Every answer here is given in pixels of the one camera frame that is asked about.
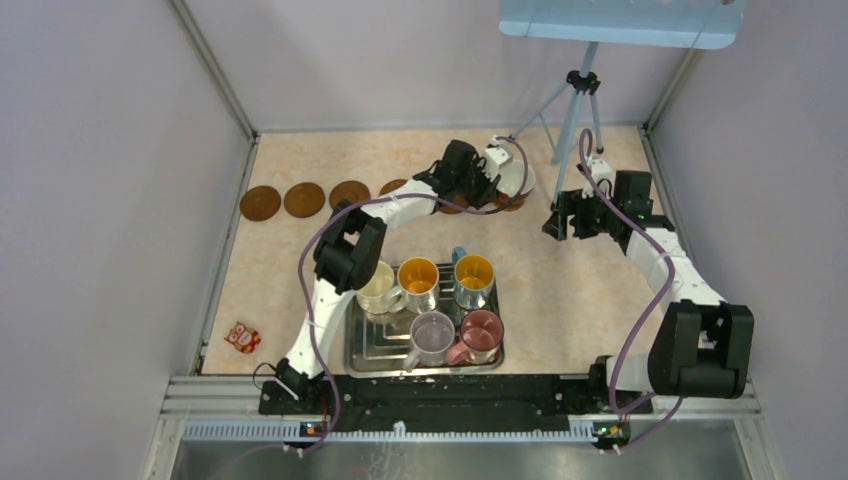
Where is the owl sticker toy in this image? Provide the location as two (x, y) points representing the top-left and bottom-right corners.
(224, 322), (262, 354)

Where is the white red-bottom cup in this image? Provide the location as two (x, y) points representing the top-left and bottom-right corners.
(496, 159), (536, 211)

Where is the pink mug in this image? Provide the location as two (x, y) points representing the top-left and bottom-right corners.
(446, 309), (505, 365)

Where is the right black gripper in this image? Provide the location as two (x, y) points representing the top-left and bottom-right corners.
(543, 185), (622, 241)

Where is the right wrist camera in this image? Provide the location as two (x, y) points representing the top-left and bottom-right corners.
(587, 157), (615, 198)

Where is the purple cable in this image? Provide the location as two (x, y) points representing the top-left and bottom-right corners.
(296, 135), (531, 458)
(578, 127), (684, 455)

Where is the brown coaster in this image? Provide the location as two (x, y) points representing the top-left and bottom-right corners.
(283, 182), (326, 218)
(329, 180), (371, 209)
(438, 196), (469, 215)
(379, 179), (407, 196)
(239, 185), (282, 222)

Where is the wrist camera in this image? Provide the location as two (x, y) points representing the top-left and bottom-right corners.
(483, 136), (513, 180)
(587, 157), (615, 198)

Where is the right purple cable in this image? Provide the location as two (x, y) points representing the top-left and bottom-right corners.
(578, 127), (684, 455)

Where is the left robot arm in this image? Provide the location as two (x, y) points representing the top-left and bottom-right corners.
(274, 140), (500, 414)

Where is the lilac mug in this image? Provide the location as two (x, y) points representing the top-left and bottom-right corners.
(402, 311), (456, 372)

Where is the music stand tripod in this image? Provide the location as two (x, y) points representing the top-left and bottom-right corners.
(510, 41), (604, 210)

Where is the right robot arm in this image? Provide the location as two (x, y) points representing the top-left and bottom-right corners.
(543, 170), (755, 412)

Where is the silver mug orange inside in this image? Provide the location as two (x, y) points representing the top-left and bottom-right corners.
(384, 257), (440, 314)

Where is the blue butterfly mug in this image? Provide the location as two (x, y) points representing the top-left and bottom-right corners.
(452, 247), (495, 310)

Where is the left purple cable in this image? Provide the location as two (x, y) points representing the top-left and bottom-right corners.
(296, 135), (531, 458)

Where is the blue music stand desk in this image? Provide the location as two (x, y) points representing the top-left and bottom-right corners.
(499, 0), (748, 50)

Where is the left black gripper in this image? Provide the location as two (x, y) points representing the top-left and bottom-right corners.
(454, 158), (501, 211)

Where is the steel serving tray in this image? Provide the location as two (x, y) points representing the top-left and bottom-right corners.
(344, 263), (505, 378)

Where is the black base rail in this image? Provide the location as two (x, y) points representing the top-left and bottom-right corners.
(258, 374), (611, 433)

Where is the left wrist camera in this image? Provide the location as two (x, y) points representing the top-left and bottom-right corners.
(483, 136), (513, 180)

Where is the cream mug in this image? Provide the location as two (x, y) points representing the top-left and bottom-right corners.
(356, 261), (395, 315)

